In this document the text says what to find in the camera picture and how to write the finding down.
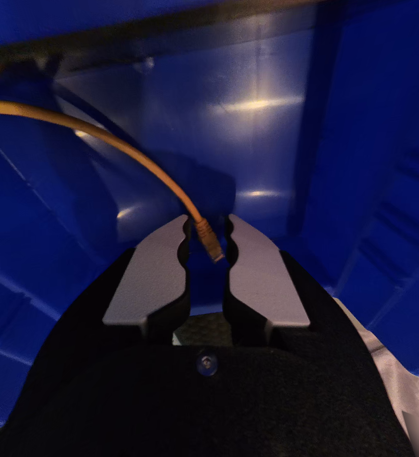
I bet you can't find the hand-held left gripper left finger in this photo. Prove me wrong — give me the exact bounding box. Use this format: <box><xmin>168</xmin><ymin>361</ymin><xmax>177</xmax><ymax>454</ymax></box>
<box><xmin>102</xmin><ymin>214</ymin><xmax>193</xmax><ymax>345</ymax></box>

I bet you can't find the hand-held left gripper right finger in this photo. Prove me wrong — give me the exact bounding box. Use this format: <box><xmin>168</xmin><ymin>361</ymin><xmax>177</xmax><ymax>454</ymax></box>
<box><xmin>222</xmin><ymin>213</ymin><xmax>311</xmax><ymax>347</ymax></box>

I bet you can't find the yellow ethernet cable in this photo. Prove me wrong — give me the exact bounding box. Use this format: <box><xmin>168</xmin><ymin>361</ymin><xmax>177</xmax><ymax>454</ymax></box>
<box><xmin>0</xmin><ymin>99</ymin><xmax>226</xmax><ymax>265</ymax></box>

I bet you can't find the blue plastic bin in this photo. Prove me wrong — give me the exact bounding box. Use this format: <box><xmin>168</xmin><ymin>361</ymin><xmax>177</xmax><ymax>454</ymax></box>
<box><xmin>0</xmin><ymin>0</ymin><xmax>419</xmax><ymax>429</ymax></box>

